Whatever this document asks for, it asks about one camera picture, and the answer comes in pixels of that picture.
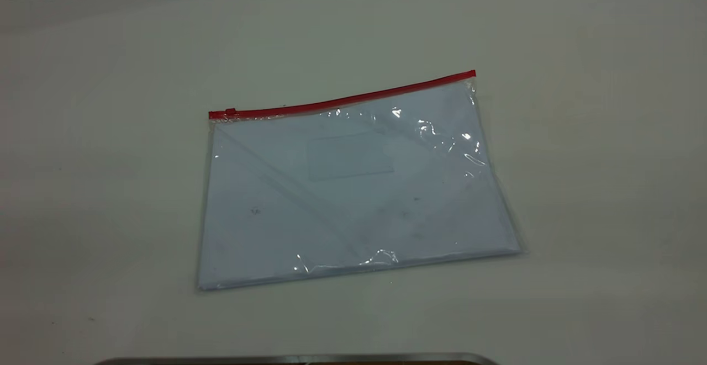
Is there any clear plastic red-zipper bag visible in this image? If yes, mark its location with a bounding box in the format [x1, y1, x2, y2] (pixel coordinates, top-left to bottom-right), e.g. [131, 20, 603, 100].
[194, 69, 525, 293]

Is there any silver metal bar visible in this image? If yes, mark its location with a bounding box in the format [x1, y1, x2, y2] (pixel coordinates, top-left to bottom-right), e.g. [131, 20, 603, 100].
[94, 353, 500, 365]

